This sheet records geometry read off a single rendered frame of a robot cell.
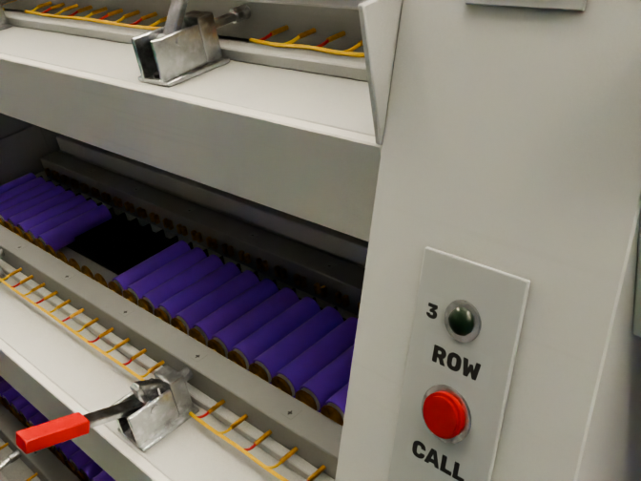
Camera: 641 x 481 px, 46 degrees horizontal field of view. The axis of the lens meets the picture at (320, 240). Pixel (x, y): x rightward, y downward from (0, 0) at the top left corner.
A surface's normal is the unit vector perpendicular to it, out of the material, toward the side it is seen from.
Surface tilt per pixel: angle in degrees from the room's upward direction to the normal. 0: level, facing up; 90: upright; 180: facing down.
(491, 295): 90
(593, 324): 90
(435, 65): 90
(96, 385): 22
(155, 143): 112
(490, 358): 90
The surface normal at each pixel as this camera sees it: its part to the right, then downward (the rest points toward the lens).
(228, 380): -0.15, -0.85
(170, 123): -0.69, 0.45
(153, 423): 0.70, 0.26
